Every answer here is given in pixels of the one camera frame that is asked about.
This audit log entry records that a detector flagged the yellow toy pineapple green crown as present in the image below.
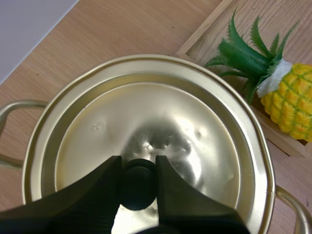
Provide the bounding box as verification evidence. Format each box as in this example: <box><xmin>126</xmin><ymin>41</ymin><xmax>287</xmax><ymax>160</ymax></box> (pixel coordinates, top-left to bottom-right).
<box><xmin>204</xmin><ymin>6</ymin><xmax>312</xmax><ymax>142</ymax></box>

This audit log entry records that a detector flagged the gold pot with two handles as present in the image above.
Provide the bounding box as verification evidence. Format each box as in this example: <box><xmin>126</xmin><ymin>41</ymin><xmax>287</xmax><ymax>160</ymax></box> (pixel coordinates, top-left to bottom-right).
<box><xmin>0</xmin><ymin>55</ymin><xmax>312</xmax><ymax>234</ymax></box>

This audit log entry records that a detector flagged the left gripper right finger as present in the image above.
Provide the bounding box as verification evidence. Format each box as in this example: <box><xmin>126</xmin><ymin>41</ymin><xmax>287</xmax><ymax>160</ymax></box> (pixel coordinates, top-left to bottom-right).
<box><xmin>155</xmin><ymin>155</ymin><xmax>252</xmax><ymax>234</ymax></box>

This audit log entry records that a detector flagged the shallow wooden tray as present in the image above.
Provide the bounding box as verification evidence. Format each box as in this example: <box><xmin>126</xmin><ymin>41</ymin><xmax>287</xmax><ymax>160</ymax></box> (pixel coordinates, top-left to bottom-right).
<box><xmin>175</xmin><ymin>0</ymin><xmax>312</xmax><ymax>158</ymax></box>

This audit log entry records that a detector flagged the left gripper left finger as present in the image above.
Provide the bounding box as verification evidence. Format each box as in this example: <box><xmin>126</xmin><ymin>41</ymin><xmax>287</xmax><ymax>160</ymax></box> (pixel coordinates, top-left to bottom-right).
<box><xmin>0</xmin><ymin>155</ymin><xmax>122</xmax><ymax>234</ymax></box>

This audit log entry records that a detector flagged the gold lid with black knob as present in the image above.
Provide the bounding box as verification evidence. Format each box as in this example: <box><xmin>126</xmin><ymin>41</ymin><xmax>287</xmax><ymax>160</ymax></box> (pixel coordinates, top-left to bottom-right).
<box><xmin>21</xmin><ymin>54</ymin><xmax>276</xmax><ymax>234</ymax></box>

